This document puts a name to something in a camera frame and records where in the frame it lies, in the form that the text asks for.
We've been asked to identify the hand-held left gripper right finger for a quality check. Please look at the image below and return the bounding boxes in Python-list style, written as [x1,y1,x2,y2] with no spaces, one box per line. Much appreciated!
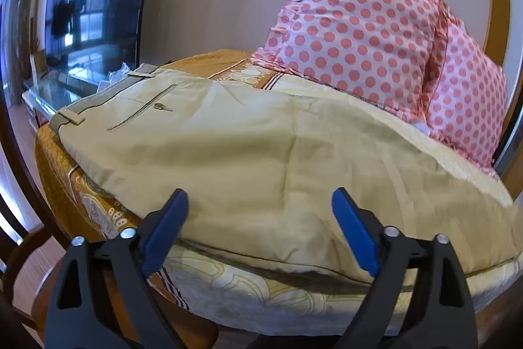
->
[331,187,479,349]

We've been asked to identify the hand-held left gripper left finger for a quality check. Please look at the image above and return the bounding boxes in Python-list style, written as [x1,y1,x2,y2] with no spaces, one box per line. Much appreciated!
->
[44,188,190,349]

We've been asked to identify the beige pants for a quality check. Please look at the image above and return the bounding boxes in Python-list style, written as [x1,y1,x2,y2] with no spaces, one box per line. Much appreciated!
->
[50,63,523,284]

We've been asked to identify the dark wooden chair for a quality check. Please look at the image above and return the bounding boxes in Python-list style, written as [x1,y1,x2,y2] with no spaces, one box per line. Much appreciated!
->
[0,87,70,349]

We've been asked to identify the small pink polka dot pillow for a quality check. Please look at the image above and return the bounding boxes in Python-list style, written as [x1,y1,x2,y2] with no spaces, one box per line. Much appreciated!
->
[421,16,508,169]

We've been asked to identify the glass tv stand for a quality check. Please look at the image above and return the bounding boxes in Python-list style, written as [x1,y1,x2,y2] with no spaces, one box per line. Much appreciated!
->
[22,65,103,118]

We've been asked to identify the large pink polka dot pillow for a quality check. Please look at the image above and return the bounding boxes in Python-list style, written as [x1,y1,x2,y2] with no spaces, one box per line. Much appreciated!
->
[250,0,452,118]

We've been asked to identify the black flat screen television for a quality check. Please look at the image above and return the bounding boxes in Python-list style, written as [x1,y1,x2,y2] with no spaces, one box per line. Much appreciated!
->
[30,0,160,86]

